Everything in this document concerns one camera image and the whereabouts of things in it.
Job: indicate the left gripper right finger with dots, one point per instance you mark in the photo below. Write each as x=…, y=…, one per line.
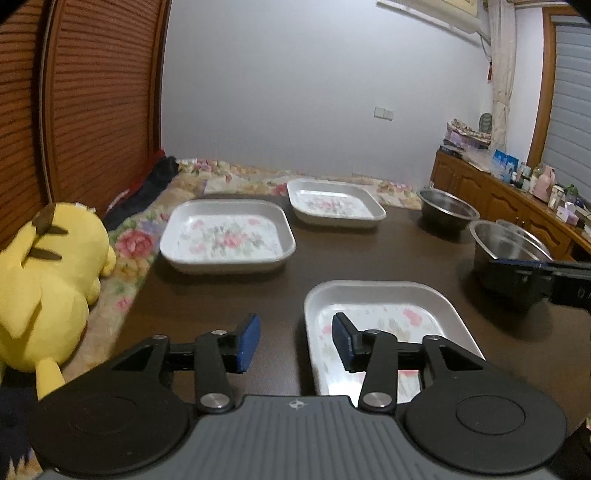
x=381, y=356

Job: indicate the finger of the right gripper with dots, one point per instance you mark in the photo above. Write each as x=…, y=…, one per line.
x=506, y=269

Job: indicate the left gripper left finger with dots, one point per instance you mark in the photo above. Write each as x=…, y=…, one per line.
x=212, y=356

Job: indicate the medium stainless steel bowl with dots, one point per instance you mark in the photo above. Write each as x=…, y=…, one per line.
x=493, y=241

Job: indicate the floral white square plate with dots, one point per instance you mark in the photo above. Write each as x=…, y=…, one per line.
x=227, y=237
x=334, y=204
x=409, y=310

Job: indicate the large stainless steel bowl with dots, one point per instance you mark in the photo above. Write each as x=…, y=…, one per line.
x=525, y=234

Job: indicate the wooden sideboard cabinet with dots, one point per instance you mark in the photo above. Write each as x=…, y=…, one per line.
x=496, y=200

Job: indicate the pink thermos bottle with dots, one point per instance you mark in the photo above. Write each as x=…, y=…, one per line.
x=544, y=185

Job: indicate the small stainless steel bowl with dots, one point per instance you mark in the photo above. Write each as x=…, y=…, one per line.
x=446, y=211

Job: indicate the blue white box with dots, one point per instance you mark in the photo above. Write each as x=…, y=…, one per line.
x=503, y=166

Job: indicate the grey window blind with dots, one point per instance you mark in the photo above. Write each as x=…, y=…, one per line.
x=567, y=145

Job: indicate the stack of folded fabrics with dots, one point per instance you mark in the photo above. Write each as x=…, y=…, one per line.
x=464, y=137

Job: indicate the dark clothes on bed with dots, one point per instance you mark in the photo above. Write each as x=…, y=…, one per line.
x=137, y=199

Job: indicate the yellow plush toy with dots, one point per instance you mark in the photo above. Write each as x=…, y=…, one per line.
x=50, y=277

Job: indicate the cream curtain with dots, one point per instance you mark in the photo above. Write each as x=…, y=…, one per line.
x=503, y=31

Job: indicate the wooden louvered wardrobe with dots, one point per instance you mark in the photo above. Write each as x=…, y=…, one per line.
x=80, y=102

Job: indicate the white wall switch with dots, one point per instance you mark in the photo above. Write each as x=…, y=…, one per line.
x=383, y=113

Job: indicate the wall air conditioner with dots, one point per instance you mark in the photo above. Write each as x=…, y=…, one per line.
x=460, y=14

